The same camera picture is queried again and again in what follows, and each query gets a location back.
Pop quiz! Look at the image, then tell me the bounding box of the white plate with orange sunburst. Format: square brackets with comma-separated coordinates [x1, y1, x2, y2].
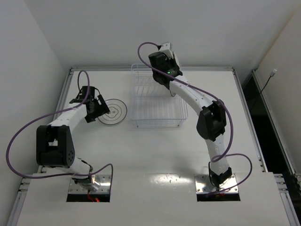
[170, 51, 182, 97]

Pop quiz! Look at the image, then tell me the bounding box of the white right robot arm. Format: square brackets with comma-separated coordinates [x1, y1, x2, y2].
[149, 51, 227, 159]

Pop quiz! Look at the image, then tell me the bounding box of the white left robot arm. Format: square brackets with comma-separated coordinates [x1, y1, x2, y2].
[36, 86, 110, 192]

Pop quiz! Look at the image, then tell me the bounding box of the white plate with black rings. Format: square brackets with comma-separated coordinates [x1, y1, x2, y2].
[97, 98, 128, 126]

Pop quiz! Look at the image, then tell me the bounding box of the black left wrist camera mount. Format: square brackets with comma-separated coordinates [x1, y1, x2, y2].
[69, 86, 91, 104]

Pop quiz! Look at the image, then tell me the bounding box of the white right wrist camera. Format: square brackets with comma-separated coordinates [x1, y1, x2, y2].
[158, 42, 174, 59]

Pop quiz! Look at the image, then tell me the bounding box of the white wire dish rack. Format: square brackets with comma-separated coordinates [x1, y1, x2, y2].
[130, 63, 188, 128]

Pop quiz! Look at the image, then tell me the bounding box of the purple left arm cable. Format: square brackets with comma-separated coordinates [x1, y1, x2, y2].
[6, 70, 114, 191]

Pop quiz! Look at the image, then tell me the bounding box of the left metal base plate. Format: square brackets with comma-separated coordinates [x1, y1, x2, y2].
[68, 175, 111, 194]

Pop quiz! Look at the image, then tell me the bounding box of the metal base plate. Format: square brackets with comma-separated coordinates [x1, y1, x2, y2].
[194, 174, 239, 194]
[68, 175, 111, 194]

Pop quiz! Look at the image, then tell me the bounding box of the black hanging wall cable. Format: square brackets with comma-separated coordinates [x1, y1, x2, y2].
[248, 68, 277, 113]

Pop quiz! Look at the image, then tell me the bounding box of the aluminium table frame rail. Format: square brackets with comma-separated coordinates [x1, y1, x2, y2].
[7, 67, 76, 226]

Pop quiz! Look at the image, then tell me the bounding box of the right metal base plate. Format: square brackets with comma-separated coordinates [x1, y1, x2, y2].
[194, 174, 239, 194]

